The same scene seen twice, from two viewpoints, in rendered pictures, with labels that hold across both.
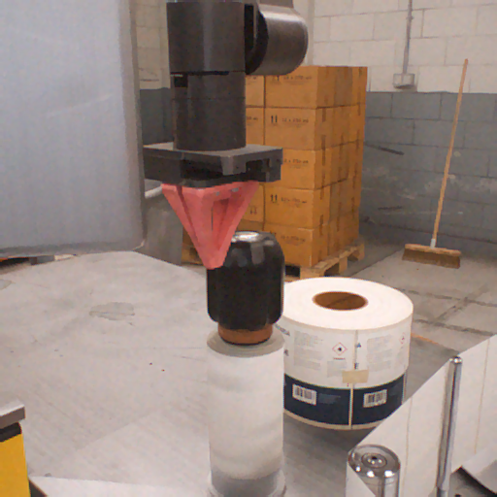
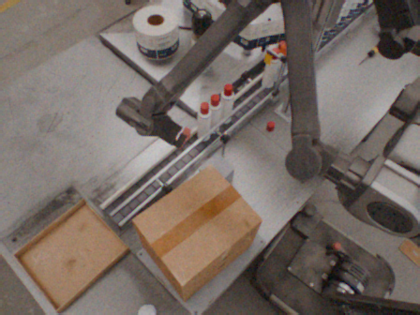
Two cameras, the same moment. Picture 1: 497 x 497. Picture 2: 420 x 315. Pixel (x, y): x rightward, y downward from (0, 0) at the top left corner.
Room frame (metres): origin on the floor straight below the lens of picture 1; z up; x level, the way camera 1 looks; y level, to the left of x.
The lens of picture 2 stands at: (0.57, 1.22, 2.14)
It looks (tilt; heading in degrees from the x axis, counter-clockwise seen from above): 60 degrees down; 267
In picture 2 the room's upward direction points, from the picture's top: 4 degrees clockwise
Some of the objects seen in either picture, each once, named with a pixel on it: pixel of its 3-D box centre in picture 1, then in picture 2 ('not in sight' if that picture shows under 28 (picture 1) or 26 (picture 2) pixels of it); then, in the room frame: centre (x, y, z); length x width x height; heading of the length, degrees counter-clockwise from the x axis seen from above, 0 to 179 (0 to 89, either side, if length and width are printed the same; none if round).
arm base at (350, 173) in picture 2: not in sight; (349, 173); (0.25, 0.85, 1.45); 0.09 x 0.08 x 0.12; 53
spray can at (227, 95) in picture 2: not in sight; (226, 103); (0.47, 0.30, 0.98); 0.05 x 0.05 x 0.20
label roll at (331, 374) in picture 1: (338, 347); (157, 33); (0.79, -0.13, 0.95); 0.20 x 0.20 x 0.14
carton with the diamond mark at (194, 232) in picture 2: not in sight; (197, 234); (0.57, 0.83, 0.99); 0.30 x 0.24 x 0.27; 40
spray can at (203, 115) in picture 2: not in sight; (203, 121); (0.56, 0.39, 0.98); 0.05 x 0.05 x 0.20
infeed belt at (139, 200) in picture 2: not in sight; (257, 94); (0.32, 0.14, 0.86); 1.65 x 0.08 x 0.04; 47
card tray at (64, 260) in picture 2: not in sight; (72, 252); (1.01, 0.87, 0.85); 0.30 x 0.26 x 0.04; 47
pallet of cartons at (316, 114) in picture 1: (270, 167); not in sight; (4.27, -0.15, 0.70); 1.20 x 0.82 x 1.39; 58
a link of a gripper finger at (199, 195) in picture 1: (202, 210); not in sight; (0.48, 0.04, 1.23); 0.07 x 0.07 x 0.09; 47
